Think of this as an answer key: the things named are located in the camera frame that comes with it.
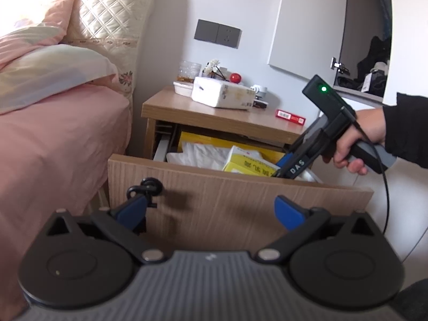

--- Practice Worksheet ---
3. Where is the floral cream pillowcase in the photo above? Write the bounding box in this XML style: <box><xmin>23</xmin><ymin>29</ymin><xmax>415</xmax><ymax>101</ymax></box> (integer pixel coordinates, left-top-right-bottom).
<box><xmin>60</xmin><ymin>38</ymin><xmax>140</xmax><ymax>100</ymax></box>

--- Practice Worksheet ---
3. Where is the grey wall switch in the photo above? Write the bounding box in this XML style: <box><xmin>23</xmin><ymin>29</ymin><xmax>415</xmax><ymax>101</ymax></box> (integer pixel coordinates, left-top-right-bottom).
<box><xmin>194</xmin><ymin>19</ymin><xmax>219</xmax><ymax>43</ymax></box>

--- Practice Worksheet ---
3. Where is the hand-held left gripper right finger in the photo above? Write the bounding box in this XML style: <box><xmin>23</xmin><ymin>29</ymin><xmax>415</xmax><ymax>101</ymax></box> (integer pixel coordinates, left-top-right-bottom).
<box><xmin>257</xmin><ymin>195</ymin><xmax>382</xmax><ymax>263</ymax></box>

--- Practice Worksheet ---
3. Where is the grey wall socket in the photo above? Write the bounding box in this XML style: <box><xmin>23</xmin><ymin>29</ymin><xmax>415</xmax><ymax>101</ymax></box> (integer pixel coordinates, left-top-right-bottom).
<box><xmin>216</xmin><ymin>23</ymin><xmax>242</xmax><ymax>49</ymax></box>

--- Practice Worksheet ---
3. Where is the dark cloth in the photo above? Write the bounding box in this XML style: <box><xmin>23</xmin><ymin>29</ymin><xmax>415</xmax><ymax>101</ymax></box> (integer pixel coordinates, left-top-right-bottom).
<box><xmin>389</xmin><ymin>279</ymin><xmax>428</xmax><ymax>321</ymax></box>

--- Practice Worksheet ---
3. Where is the clear glass cup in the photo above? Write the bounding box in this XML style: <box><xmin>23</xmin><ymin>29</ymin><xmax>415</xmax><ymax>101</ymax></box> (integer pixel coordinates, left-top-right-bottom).
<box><xmin>179</xmin><ymin>60</ymin><xmax>202</xmax><ymax>83</ymax></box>

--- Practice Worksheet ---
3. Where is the dark clothes pile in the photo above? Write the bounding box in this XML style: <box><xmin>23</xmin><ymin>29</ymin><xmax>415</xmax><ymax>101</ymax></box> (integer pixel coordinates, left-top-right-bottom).
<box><xmin>336</xmin><ymin>35</ymin><xmax>392</xmax><ymax>98</ymax></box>

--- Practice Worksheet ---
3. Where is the person's right hand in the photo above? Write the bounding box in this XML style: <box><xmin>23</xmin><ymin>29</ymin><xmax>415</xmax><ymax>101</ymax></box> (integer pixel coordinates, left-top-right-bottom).
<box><xmin>333</xmin><ymin>107</ymin><xmax>387</xmax><ymax>176</ymax></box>

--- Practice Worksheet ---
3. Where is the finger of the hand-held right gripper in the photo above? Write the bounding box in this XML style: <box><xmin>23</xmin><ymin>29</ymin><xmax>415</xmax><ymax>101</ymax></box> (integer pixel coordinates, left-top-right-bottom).
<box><xmin>272</xmin><ymin>152</ymin><xmax>296</xmax><ymax>178</ymax></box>

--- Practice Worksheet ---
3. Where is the person's right forearm black sleeve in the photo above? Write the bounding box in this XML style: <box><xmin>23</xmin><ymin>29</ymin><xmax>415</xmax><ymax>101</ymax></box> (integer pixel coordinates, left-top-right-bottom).
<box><xmin>383</xmin><ymin>93</ymin><xmax>428</xmax><ymax>170</ymax></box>

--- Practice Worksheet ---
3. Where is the white wardrobe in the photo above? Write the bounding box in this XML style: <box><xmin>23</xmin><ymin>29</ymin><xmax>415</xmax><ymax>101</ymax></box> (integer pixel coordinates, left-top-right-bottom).
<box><xmin>333</xmin><ymin>0</ymin><xmax>428</xmax><ymax>108</ymax></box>

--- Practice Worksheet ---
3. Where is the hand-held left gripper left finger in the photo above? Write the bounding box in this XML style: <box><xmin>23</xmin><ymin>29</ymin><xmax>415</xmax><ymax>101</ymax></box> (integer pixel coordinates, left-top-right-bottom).
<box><xmin>46</xmin><ymin>194</ymin><xmax>168</xmax><ymax>264</ymax></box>

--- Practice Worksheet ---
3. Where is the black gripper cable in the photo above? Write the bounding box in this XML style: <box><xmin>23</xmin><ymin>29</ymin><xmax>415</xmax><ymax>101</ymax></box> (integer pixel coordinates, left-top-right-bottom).
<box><xmin>340</xmin><ymin>106</ymin><xmax>392</xmax><ymax>239</ymax></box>

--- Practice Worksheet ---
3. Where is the cream quilted cushion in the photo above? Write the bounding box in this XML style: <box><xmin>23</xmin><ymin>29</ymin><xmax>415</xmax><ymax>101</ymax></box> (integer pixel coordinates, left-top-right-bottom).
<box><xmin>60</xmin><ymin>0</ymin><xmax>162</xmax><ymax>46</ymax></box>

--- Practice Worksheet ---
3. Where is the pale white pillow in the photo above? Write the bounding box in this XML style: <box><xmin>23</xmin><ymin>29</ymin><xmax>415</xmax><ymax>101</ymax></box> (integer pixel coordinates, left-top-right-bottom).
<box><xmin>0</xmin><ymin>44</ymin><xmax>118</xmax><ymax>115</ymax></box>

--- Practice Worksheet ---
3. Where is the pink pillow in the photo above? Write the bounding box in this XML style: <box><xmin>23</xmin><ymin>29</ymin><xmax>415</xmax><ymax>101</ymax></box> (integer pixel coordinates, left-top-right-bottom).
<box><xmin>0</xmin><ymin>0</ymin><xmax>76</xmax><ymax>71</ymax></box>

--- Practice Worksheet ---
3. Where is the red flat box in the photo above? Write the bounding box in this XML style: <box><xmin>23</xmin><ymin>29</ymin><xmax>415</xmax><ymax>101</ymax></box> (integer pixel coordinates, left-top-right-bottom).
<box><xmin>275</xmin><ymin>109</ymin><xmax>306</xmax><ymax>126</ymax></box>

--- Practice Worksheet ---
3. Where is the white shallow dish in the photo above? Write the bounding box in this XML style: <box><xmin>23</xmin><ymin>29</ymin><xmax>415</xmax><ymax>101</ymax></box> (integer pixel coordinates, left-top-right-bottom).
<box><xmin>173</xmin><ymin>81</ymin><xmax>195</xmax><ymax>97</ymax></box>

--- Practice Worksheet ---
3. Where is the yellow envelope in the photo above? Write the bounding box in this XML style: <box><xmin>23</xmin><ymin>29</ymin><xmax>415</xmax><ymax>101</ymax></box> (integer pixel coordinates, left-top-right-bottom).
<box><xmin>177</xmin><ymin>131</ymin><xmax>289</xmax><ymax>162</ymax></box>

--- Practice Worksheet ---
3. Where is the white tissue pack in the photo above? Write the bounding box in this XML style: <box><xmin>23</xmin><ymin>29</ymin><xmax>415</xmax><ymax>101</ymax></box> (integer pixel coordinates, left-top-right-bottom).
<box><xmin>191</xmin><ymin>76</ymin><xmax>257</xmax><ymax>110</ymax></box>

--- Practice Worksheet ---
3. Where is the pink bed sheet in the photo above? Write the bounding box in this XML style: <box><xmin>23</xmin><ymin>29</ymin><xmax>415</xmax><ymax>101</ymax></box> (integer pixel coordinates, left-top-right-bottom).
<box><xmin>0</xmin><ymin>83</ymin><xmax>134</xmax><ymax>321</ymax></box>

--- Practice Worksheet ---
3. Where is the white wardrobe door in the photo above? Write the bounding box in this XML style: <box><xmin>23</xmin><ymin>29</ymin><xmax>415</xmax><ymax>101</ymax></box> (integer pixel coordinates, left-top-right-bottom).
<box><xmin>267</xmin><ymin>0</ymin><xmax>349</xmax><ymax>83</ymax></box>

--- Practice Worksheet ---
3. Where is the wooden drawer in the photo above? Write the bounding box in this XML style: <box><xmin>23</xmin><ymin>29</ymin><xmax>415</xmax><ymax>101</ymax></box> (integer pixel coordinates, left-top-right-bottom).
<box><xmin>108</xmin><ymin>130</ymin><xmax>374</xmax><ymax>258</ymax></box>

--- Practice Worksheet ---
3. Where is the black drawer knob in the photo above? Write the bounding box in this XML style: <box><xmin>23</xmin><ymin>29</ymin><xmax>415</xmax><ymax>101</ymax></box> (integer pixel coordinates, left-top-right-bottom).
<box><xmin>127</xmin><ymin>178</ymin><xmax>164</xmax><ymax>208</ymax></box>

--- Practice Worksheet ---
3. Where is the yellow medicine box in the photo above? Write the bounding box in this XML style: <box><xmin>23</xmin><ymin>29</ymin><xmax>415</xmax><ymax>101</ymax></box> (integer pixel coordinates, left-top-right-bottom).
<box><xmin>223</xmin><ymin>145</ymin><xmax>281</xmax><ymax>177</ymax></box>

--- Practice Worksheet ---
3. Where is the white plastic bag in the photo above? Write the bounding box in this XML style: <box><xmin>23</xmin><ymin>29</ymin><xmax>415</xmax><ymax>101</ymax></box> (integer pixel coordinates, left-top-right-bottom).
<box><xmin>166</xmin><ymin>142</ymin><xmax>235</xmax><ymax>172</ymax></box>

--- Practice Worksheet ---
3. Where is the metal door hinge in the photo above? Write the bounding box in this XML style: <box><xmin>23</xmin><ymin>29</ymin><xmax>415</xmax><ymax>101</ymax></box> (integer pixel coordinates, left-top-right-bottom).
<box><xmin>329</xmin><ymin>57</ymin><xmax>350</xmax><ymax>75</ymax></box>

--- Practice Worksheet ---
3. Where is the wooden nightstand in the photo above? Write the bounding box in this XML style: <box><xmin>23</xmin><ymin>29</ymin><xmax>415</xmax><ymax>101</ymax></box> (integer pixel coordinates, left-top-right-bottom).
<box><xmin>141</xmin><ymin>85</ymin><xmax>320</xmax><ymax>175</ymax></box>

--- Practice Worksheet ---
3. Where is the white flower decoration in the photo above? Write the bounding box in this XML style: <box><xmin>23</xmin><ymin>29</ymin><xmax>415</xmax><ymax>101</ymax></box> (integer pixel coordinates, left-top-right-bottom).
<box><xmin>202</xmin><ymin>59</ymin><xmax>228</xmax><ymax>81</ymax></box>

